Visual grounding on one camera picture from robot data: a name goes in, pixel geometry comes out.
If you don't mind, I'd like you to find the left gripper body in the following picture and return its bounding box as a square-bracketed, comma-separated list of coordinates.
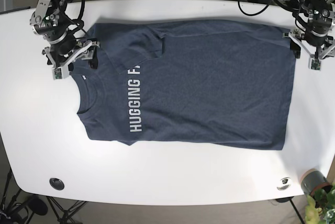
[298, 9, 334, 50]

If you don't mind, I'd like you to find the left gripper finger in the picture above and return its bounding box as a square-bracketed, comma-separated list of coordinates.
[309, 43, 334, 71]
[285, 29, 309, 59]

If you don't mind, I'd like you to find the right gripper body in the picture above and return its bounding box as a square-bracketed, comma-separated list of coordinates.
[43, 28, 80, 64]

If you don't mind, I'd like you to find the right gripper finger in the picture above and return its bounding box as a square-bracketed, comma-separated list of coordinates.
[74, 38, 100, 70]
[47, 51, 75, 80]

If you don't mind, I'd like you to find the dark navy T-shirt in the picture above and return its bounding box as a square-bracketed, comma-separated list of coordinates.
[71, 20, 295, 150]

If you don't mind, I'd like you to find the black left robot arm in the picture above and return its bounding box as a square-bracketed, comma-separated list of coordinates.
[242, 0, 334, 71]

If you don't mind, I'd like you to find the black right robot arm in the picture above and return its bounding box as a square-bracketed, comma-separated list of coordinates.
[30, 0, 100, 80]

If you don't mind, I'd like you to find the black table grommet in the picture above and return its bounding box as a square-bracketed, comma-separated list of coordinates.
[49, 177, 65, 191]

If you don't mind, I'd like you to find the grey plant pot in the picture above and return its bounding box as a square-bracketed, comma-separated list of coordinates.
[299, 169, 332, 196]

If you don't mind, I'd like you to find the silver table grommet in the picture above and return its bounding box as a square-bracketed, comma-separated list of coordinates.
[276, 177, 292, 191]

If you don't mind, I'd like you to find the green potted plant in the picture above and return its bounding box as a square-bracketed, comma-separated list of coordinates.
[305, 185, 334, 224]

